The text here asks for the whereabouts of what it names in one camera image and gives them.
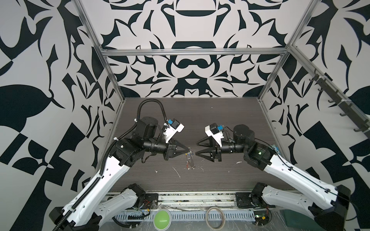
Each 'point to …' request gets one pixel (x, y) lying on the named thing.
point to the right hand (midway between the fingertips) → (198, 149)
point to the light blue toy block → (277, 149)
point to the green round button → (162, 219)
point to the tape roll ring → (223, 220)
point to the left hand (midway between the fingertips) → (189, 148)
